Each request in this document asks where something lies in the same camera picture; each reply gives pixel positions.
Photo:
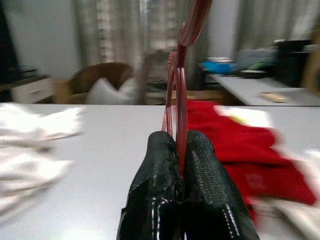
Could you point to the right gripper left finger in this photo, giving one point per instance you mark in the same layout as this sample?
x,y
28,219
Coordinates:
x,y
155,187

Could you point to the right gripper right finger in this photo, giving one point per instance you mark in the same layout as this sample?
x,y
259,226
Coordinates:
x,y
210,195

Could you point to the dark red plastic hanger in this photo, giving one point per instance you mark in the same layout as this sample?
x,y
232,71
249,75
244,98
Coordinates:
x,y
181,112

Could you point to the red garment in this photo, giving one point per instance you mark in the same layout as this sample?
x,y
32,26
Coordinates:
x,y
250,155

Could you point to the plain white garment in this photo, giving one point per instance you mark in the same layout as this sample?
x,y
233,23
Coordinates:
x,y
30,140
300,220

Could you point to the white pillow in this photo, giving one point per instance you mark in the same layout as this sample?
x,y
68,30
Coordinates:
x,y
105,92

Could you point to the grey side table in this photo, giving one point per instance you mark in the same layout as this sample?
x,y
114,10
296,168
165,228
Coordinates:
x,y
250,87

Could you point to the flat gold item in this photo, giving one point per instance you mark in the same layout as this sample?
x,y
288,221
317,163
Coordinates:
x,y
273,97

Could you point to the blue plastic bowl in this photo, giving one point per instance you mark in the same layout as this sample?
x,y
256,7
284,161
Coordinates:
x,y
217,67

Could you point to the brown wicker chair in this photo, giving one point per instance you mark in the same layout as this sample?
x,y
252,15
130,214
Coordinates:
x,y
80,77

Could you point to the green item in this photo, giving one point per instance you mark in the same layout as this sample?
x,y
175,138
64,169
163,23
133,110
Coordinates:
x,y
262,65

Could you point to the black appliance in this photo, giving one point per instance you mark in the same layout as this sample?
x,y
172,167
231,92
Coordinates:
x,y
290,65

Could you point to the white drawer cabinet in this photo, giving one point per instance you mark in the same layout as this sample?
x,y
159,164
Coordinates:
x,y
32,90

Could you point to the sheer grey curtain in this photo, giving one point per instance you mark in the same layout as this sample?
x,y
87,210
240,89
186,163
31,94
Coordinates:
x,y
270,20
120,32

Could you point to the black television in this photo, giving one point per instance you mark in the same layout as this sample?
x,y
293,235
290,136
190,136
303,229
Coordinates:
x,y
7,45

